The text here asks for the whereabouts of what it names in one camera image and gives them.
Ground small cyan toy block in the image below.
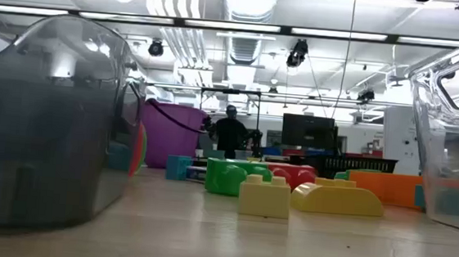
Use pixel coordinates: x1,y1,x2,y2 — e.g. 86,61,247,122
164,154,194,183

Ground small yellow toy block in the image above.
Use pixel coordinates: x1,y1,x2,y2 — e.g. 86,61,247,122
236,173,294,221

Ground red two-stud toy block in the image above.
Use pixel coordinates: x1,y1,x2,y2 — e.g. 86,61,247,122
265,161,319,193

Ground long green toy block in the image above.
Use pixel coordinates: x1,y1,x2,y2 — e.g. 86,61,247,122
333,165,382,184

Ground yellow rounded toy block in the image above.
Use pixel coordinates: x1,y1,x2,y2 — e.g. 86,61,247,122
289,174,387,219

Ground orange toy block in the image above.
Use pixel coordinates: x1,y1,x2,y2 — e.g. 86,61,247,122
346,169,427,210

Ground grey translucent plastic bin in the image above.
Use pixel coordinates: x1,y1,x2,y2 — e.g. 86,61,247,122
0,9,152,239

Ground clear plastic bin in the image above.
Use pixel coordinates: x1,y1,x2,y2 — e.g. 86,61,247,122
394,19,459,234

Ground person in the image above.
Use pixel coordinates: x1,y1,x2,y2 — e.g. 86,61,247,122
206,102,266,162

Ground blue storage bin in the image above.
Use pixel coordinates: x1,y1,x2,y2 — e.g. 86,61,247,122
260,146,283,157

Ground purple plastic bucket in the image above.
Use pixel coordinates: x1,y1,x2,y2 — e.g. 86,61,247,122
135,96,210,173

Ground red storage bin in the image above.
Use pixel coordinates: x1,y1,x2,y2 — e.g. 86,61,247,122
281,147,307,158

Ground black computer monitor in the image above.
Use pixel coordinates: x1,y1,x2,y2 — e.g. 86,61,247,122
280,112,340,151

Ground green foam die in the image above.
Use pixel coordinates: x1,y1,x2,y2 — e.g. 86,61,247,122
139,132,149,172

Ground black ceiling spotlight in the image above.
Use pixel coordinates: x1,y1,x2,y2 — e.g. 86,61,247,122
356,87,377,106
146,38,166,58
286,37,310,70

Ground black overhead light beam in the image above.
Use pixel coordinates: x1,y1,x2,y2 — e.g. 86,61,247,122
0,2,459,51

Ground black mesh basket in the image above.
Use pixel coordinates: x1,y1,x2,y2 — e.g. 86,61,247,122
290,151,399,184

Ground round silver air duct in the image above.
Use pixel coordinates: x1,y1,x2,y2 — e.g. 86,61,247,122
217,0,281,67

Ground thin hanging ceiling cable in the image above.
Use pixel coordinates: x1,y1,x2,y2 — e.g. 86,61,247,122
331,0,358,120

